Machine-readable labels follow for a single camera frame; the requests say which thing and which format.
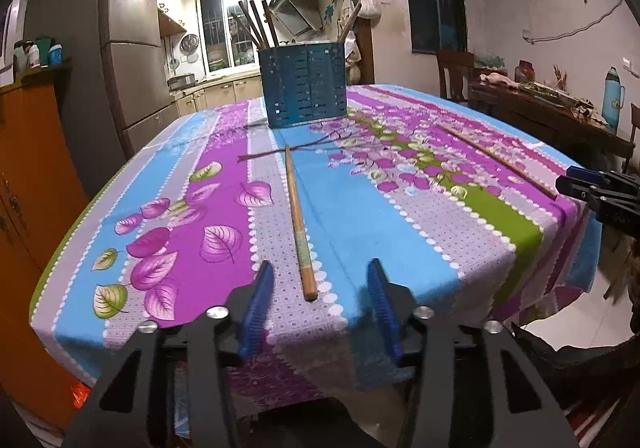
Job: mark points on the blue perforated utensil holder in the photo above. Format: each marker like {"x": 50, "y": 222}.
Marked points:
{"x": 303, "y": 83}

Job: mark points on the dark wooden chair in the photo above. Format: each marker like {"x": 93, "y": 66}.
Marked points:
{"x": 454, "y": 72}

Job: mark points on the blue lidded cup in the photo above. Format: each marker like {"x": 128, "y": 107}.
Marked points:
{"x": 55, "y": 55}

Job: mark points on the blue thermos jug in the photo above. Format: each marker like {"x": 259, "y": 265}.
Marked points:
{"x": 613, "y": 99}

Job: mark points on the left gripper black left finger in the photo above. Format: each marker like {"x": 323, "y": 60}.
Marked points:
{"x": 242, "y": 334}

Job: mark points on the kitchen window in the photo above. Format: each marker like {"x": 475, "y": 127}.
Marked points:
{"x": 225, "y": 47}

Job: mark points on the steel range hood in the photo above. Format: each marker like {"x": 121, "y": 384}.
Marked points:
{"x": 302, "y": 19}

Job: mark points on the white bottle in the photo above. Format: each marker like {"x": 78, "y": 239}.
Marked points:
{"x": 33, "y": 56}

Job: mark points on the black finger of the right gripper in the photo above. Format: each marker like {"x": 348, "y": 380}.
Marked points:
{"x": 613, "y": 197}

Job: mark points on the wooden chopstick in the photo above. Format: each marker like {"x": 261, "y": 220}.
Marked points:
{"x": 545, "y": 189}
{"x": 349, "y": 23}
{"x": 309, "y": 285}
{"x": 261, "y": 43}
{"x": 260, "y": 25}
{"x": 244, "y": 28}
{"x": 269, "y": 19}

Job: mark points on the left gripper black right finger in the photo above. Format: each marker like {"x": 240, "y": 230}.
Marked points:
{"x": 401, "y": 331}

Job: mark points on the colourful floral tablecloth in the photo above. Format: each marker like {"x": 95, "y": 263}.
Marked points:
{"x": 196, "y": 211}

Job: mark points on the grey refrigerator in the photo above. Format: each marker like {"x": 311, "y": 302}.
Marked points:
{"x": 116, "y": 99}

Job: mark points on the white hanging plastic bag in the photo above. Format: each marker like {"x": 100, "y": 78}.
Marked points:
{"x": 370, "y": 9}

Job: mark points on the orange wooden cabinet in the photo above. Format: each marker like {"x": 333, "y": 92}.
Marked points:
{"x": 41, "y": 196}

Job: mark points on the dark wooden side table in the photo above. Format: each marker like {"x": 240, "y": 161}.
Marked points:
{"x": 552, "y": 123}

